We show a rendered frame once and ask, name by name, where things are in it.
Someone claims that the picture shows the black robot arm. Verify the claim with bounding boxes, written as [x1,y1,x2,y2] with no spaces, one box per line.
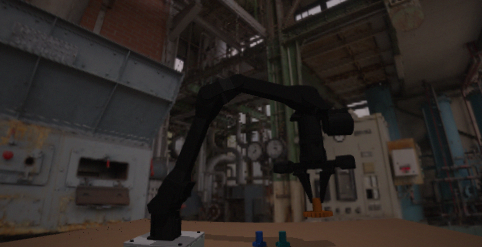
[147,74,354,241]

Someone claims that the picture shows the dark teal gear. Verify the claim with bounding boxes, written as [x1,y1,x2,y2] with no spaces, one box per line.
[276,231,290,247]

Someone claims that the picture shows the blue gear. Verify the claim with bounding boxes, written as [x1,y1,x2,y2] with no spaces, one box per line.
[252,231,267,247]

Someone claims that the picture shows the orange-brown gear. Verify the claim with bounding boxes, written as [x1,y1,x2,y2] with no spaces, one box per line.
[303,198,333,218]

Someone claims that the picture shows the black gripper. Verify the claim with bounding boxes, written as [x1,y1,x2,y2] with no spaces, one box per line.
[274,135,356,203]

